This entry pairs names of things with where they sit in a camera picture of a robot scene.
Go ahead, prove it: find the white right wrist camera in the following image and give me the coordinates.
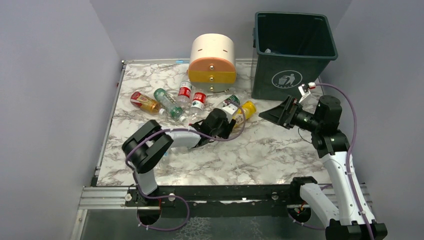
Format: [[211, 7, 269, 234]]
[[298, 82, 316, 104]]

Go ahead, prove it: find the clear bottle red label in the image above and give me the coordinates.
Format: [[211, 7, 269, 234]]
[[188, 88, 207, 124], [176, 80, 193, 105]]

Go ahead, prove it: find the yellow juice bottle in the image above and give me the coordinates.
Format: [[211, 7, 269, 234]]
[[232, 100, 257, 127]]

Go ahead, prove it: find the clear bottle red label right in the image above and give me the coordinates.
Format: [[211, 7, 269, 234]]
[[188, 88, 207, 124]]

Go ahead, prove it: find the cream orange yellow drawer unit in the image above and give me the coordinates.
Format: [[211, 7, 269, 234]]
[[187, 33, 237, 93]]

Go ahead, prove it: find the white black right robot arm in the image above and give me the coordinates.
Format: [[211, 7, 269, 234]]
[[259, 95, 388, 240]]

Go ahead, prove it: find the clear bottle red label left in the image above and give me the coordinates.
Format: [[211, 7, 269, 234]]
[[176, 80, 193, 105]]

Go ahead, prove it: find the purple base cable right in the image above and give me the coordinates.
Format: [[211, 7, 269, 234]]
[[286, 184, 339, 231]]

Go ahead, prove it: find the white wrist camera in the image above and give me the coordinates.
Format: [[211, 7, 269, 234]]
[[220, 103, 238, 123], [298, 82, 316, 104]]

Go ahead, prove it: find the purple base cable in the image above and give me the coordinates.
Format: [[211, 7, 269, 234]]
[[286, 184, 339, 231], [136, 195, 191, 232]]

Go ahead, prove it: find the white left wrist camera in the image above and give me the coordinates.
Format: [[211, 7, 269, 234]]
[[220, 103, 238, 123]]

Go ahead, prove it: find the green tinted water bottle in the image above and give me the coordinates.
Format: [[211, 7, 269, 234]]
[[153, 88, 186, 122]]

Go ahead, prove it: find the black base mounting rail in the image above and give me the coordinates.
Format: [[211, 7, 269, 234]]
[[124, 184, 312, 222]]

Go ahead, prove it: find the red label amber tea bottle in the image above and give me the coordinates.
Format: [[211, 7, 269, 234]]
[[130, 91, 166, 115]]

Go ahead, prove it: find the dark green plastic bin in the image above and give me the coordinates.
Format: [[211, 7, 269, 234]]
[[251, 11, 338, 101]]

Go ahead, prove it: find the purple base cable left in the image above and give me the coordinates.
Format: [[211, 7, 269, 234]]
[[136, 195, 191, 232]]

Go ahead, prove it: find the clear bottle dark green label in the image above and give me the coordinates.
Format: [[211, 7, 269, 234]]
[[216, 94, 240, 108]]

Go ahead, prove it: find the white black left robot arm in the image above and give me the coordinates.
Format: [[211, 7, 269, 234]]
[[121, 104, 238, 196]]

